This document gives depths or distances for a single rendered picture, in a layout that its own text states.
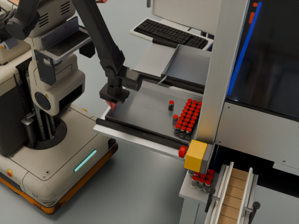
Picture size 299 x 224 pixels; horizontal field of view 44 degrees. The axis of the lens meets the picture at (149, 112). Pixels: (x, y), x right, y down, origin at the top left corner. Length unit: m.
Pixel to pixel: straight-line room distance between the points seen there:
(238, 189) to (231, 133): 0.19
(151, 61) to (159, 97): 0.26
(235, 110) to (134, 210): 1.27
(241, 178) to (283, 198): 0.18
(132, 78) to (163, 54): 0.55
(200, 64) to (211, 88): 0.70
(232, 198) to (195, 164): 0.16
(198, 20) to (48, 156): 1.14
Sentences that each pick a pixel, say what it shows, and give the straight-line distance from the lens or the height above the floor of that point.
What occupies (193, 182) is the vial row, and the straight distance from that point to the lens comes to 1.26.
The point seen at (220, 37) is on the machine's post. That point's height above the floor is 1.41.
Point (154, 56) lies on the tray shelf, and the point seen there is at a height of 0.88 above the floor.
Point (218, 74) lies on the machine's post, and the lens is 1.05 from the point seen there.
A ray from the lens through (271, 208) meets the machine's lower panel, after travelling 1.44.
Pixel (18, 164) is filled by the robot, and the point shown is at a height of 0.28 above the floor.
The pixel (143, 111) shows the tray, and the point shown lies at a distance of 1.50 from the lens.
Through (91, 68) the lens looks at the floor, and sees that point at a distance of 3.19.
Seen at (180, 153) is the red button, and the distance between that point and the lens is 1.20.
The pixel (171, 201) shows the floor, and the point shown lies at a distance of 2.29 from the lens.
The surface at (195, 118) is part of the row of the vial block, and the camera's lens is 1.43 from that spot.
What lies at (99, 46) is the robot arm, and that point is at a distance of 1.22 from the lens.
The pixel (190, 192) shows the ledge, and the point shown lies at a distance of 1.27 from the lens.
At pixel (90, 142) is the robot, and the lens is 2.20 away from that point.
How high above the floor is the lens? 1.92
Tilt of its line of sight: 44 degrees down
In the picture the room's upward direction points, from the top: 3 degrees clockwise
